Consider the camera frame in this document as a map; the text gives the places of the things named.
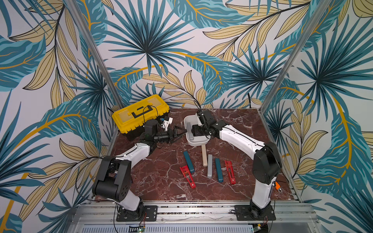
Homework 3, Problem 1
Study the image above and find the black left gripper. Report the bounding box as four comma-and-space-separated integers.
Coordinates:
153, 125, 187, 144

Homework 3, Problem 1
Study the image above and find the white plastic storage box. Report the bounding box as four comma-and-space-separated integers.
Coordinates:
184, 114, 210, 146

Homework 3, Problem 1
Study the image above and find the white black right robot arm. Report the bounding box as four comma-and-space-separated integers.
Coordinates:
187, 120, 282, 219

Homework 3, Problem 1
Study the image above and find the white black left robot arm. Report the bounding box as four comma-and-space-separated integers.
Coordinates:
92, 126, 187, 212

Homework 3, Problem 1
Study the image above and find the beige wooden block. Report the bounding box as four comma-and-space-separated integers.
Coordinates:
201, 144, 208, 167

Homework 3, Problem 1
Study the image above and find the teal block left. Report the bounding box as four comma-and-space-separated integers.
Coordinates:
183, 151, 195, 174

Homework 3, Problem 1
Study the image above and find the teal block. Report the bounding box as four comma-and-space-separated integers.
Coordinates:
183, 151, 195, 174
215, 158, 223, 183

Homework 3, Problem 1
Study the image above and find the red clip tool left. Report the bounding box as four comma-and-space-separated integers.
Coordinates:
180, 166, 196, 189

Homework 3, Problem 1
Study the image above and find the red clip tool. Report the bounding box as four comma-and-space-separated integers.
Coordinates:
224, 160, 236, 184
180, 166, 196, 189

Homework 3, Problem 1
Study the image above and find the red clip tool right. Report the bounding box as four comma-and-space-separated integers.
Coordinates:
224, 160, 236, 184

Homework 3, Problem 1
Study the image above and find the teal block right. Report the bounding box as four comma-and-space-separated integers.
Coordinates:
215, 158, 223, 183

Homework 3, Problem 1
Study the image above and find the yellow black toolbox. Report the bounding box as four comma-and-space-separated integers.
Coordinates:
112, 94, 170, 134

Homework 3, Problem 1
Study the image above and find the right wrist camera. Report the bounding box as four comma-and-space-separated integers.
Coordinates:
197, 109, 217, 128

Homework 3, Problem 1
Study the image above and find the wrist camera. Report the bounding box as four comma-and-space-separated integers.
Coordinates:
144, 116, 173, 138
197, 109, 217, 128

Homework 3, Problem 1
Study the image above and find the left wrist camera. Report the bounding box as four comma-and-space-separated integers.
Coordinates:
144, 116, 173, 138

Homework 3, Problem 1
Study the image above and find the left aluminium corner post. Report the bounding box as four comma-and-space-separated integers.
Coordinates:
66, 0, 124, 108

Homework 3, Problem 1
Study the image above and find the aluminium corner post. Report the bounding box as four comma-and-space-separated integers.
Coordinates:
66, 0, 124, 108
259, 0, 331, 114

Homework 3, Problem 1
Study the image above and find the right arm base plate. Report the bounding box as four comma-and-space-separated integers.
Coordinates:
234, 204, 276, 221

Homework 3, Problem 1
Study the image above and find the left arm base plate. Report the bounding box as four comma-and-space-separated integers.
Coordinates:
116, 205, 158, 222

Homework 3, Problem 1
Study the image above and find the aluminium front rail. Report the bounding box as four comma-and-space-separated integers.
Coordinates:
67, 201, 323, 233

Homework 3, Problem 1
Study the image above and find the right aluminium corner post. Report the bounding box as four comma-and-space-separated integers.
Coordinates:
259, 0, 331, 114

